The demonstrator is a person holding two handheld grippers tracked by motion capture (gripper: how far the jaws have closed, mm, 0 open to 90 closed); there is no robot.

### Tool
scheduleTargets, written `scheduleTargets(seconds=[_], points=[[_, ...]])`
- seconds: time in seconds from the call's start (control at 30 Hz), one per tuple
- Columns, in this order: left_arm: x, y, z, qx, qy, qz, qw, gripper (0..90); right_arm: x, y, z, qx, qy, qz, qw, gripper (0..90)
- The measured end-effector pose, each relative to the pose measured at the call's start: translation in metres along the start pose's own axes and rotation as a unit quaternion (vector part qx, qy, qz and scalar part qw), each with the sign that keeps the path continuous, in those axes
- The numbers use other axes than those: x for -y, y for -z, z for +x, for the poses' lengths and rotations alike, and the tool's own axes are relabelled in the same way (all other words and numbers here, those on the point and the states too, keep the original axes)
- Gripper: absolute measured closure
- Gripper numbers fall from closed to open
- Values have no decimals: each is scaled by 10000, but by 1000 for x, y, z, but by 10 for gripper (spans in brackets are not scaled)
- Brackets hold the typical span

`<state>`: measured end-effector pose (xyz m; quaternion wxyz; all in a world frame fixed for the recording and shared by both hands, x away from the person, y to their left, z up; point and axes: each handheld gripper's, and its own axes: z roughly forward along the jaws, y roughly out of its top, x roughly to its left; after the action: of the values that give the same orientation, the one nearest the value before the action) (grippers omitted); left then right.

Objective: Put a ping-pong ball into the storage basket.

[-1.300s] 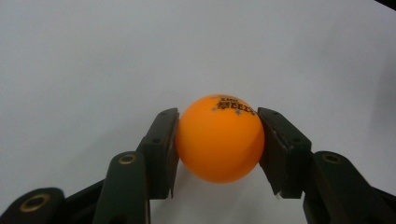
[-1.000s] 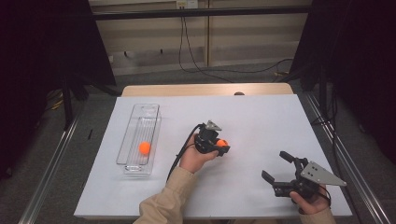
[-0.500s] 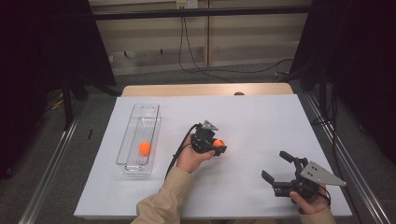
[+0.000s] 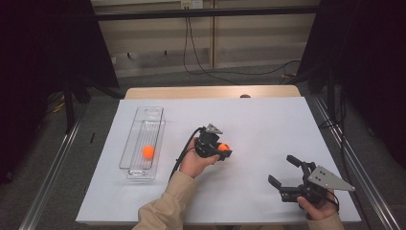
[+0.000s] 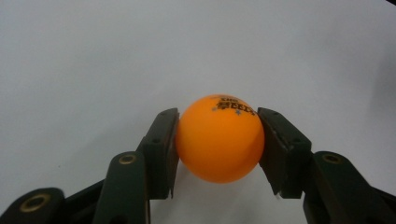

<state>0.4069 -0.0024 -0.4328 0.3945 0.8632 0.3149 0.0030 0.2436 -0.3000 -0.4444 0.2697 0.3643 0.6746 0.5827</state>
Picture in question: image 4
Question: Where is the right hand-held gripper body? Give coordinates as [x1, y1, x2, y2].
[280, 161, 356, 205]

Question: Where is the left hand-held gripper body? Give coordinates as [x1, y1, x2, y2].
[193, 123, 224, 160]

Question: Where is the plain orange ball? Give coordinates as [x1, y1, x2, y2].
[142, 145, 156, 159]

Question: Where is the clear plastic container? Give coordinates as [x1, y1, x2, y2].
[119, 105, 167, 180]

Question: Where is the person's left hand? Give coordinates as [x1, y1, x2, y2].
[179, 137, 221, 179]

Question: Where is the person's right hand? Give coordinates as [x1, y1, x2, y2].
[296, 188, 340, 221]

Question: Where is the wooden table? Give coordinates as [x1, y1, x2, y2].
[124, 84, 302, 101]

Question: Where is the black horizontal bar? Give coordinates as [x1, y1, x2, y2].
[94, 5, 320, 22]

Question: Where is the black curtain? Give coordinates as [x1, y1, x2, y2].
[296, 0, 406, 167]
[0, 0, 121, 185]

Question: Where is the black metal stand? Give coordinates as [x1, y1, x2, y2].
[61, 76, 80, 134]

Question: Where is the left hand-held gripper cable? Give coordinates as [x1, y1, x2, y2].
[169, 126, 205, 180]

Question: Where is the hand-held gripper cable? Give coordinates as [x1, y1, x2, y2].
[325, 189, 341, 215]
[169, 126, 205, 180]

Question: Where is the right hand-held gripper cable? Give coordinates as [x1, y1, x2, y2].
[325, 189, 341, 215]

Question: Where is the aluminium rail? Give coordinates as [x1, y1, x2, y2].
[18, 104, 89, 230]
[312, 95, 400, 230]

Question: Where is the black hanging cable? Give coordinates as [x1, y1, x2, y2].
[182, 17, 240, 86]
[188, 17, 302, 77]

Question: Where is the white wall outlet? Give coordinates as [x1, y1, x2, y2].
[180, 0, 204, 10]

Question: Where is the yellow cable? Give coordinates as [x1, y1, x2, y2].
[47, 92, 66, 114]

